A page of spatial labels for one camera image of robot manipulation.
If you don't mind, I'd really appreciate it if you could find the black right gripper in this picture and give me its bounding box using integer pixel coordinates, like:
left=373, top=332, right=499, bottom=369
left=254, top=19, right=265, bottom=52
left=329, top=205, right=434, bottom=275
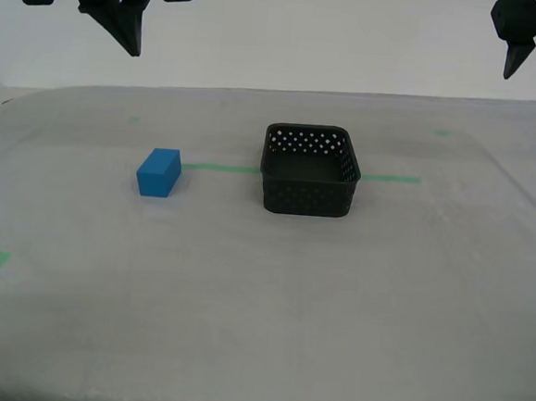
left=485, top=0, right=536, bottom=82

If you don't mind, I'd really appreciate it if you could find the black perforated plastic basket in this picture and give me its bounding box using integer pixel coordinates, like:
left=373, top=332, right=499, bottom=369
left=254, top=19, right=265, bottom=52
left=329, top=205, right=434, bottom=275
left=256, top=119, right=367, bottom=221

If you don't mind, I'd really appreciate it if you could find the blue rectangular block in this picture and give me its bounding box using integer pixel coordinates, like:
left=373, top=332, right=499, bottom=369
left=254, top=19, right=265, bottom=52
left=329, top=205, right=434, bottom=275
left=134, top=145, right=183, bottom=200

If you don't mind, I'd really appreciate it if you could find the long green tape strip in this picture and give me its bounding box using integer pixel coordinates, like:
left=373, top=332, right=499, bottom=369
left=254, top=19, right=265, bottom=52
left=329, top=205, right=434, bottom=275
left=181, top=157, right=422, bottom=188

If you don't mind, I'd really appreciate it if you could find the white table cover cloth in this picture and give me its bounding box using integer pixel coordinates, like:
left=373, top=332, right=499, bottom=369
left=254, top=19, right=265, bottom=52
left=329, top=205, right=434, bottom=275
left=0, top=57, right=536, bottom=401

